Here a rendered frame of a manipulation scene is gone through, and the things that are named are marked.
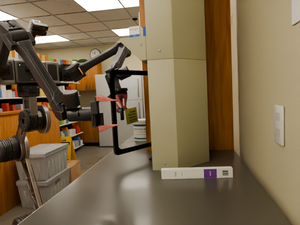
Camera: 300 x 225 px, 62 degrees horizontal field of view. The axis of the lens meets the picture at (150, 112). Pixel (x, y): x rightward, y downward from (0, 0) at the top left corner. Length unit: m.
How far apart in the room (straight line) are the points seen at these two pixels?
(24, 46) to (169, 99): 0.64
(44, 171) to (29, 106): 1.47
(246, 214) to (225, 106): 0.79
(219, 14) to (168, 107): 0.65
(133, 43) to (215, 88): 0.56
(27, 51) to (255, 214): 1.02
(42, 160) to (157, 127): 2.24
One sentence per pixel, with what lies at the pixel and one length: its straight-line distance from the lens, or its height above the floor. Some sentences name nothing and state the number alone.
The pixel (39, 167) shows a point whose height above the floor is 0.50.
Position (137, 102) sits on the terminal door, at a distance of 1.27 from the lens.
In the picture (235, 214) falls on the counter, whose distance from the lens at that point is 0.75.
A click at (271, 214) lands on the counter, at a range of 0.78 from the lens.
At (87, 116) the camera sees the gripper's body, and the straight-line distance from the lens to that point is 1.02.
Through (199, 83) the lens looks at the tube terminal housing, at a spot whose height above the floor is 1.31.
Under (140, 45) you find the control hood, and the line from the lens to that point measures 1.09.
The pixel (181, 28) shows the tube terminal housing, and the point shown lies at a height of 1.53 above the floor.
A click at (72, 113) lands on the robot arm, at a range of 1.04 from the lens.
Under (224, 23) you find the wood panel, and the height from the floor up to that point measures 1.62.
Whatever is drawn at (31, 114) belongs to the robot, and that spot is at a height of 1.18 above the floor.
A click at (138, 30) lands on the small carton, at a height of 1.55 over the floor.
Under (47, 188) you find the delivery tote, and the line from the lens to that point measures 3.24.
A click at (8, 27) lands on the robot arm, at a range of 1.27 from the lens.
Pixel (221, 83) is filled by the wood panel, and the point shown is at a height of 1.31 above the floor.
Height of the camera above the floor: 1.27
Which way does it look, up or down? 4 degrees down
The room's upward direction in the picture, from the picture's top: 3 degrees counter-clockwise
